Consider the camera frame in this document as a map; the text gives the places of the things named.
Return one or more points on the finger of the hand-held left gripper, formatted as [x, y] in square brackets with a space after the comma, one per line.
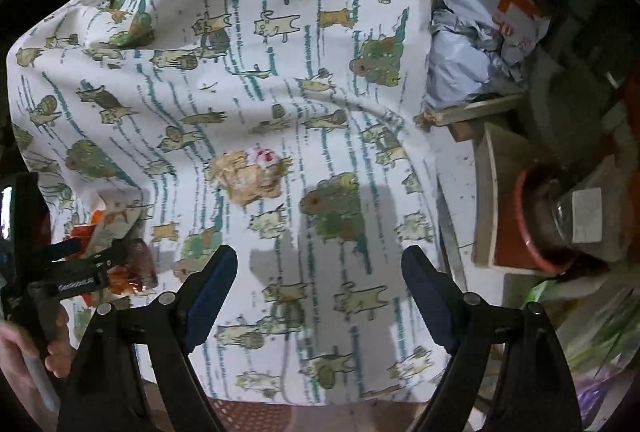
[75, 284]
[95, 257]

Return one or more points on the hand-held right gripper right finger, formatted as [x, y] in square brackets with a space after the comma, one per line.
[431, 299]

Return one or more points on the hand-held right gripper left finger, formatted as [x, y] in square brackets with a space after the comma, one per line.
[215, 294]

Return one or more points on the orange snack wrapper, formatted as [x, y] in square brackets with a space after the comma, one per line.
[117, 284]

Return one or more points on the white printed wrapper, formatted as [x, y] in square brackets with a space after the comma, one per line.
[120, 217]

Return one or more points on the brown shiny wrapper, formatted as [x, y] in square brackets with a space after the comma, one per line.
[143, 264]

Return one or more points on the brown paper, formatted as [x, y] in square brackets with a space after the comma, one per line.
[245, 182]

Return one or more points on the red and white wrapper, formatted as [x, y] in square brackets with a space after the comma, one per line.
[263, 157]

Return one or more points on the person's left hand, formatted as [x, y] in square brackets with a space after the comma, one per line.
[55, 359]

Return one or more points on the light wooden plank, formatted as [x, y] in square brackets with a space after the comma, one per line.
[497, 192]

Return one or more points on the green plant leaves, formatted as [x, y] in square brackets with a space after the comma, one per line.
[595, 327]

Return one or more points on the glass jar with white label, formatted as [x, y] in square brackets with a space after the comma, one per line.
[585, 217]

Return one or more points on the wooden board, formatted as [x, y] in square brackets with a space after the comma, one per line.
[480, 112]

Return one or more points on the purple plastic bag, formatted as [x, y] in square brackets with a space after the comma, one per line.
[605, 387]

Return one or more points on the grey plastic bag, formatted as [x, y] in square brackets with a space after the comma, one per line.
[475, 57]

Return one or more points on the cat-printed white cloth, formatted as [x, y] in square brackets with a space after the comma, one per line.
[300, 62]

